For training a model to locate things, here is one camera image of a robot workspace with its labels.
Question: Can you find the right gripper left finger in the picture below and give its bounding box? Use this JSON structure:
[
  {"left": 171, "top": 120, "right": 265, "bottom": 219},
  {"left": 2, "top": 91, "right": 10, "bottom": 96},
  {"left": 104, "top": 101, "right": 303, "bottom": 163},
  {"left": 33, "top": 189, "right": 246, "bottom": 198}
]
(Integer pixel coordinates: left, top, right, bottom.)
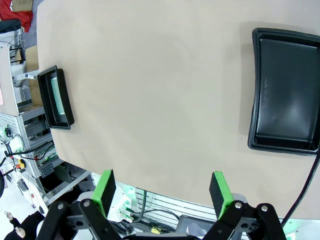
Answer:
[{"left": 44, "top": 169, "right": 118, "bottom": 240}]

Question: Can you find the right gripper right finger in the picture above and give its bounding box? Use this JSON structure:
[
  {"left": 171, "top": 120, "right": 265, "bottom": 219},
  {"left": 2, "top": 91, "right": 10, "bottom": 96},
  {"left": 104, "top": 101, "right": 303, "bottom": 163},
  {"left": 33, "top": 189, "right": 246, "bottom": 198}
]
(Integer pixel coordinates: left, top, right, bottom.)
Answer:
[{"left": 204, "top": 171, "right": 287, "bottom": 240}]

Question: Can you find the black plastic ESD tray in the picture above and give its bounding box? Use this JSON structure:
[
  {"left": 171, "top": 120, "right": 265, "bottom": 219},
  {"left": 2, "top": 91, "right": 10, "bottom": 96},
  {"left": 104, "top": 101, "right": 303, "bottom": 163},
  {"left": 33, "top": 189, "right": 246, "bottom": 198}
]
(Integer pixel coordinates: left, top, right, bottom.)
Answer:
[
  {"left": 247, "top": 27, "right": 320, "bottom": 157},
  {"left": 36, "top": 65, "right": 75, "bottom": 131}
]

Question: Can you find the white power adapter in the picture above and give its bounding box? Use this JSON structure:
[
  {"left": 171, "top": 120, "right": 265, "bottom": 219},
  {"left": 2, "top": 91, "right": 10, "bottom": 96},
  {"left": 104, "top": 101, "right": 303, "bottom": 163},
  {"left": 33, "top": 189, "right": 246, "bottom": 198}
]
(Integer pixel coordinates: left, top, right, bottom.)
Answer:
[{"left": 109, "top": 188, "right": 134, "bottom": 223}]

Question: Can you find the black electronics box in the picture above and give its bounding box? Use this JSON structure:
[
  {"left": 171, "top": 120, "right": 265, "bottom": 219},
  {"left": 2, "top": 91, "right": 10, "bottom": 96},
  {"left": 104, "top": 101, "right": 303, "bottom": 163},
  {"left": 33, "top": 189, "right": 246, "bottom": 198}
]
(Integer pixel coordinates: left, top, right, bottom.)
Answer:
[{"left": 176, "top": 214, "right": 219, "bottom": 235}]

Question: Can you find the grey slotted aluminium panel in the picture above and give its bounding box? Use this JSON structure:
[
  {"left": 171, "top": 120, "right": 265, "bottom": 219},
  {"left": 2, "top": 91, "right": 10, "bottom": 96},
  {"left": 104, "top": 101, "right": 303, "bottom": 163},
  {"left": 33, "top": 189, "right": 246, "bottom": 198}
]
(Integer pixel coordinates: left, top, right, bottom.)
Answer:
[
  {"left": 17, "top": 106, "right": 65, "bottom": 180},
  {"left": 134, "top": 186, "right": 220, "bottom": 227}
]

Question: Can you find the person in black clothes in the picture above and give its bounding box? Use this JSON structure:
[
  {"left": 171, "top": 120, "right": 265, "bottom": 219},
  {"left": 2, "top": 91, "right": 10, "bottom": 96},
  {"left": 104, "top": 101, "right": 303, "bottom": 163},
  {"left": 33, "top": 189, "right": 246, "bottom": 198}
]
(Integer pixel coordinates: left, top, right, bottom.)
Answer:
[{"left": 4, "top": 211, "right": 47, "bottom": 240}]

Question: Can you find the yellow emergency stop button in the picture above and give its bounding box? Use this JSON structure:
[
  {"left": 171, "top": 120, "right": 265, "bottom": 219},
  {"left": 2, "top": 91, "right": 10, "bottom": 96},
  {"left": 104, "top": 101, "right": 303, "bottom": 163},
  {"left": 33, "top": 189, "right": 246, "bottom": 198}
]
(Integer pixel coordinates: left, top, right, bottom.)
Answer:
[{"left": 15, "top": 157, "right": 28, "bottom": 171}]

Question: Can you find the white round device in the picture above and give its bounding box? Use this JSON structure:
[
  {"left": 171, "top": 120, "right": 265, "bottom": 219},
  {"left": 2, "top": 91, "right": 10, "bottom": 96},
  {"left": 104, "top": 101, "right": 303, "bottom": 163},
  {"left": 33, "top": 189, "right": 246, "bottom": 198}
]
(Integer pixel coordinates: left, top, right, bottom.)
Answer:
[{"left": 6, "top": 134, "right": 25, "bottom": 153}]

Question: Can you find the brown cardboard box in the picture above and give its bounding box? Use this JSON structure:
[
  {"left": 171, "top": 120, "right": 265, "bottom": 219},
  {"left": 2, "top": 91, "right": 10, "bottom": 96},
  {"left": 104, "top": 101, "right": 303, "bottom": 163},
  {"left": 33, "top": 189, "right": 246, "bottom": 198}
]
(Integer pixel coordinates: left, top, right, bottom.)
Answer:
[
  {"left": 24, "top": 46, "right": 43, "bottom": 107},
  {"left": 11, "top": 0, "right": 34, "bottom": 12}
]

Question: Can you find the red cloth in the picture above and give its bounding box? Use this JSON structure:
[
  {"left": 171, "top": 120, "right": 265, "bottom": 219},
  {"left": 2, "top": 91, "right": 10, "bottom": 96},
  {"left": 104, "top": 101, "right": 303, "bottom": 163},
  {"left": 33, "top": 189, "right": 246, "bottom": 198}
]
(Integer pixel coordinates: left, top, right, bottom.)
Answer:
[{"left": 0, "top": 0, "right": 34, "bottom": 33}]

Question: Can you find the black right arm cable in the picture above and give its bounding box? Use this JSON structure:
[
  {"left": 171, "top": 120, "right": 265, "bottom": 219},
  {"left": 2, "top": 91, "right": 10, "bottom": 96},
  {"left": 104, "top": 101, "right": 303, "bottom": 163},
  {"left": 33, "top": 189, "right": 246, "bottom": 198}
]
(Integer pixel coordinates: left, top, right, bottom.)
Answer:
[{"left": 280, "top": 149, "right": 320, "bottom": 227}]

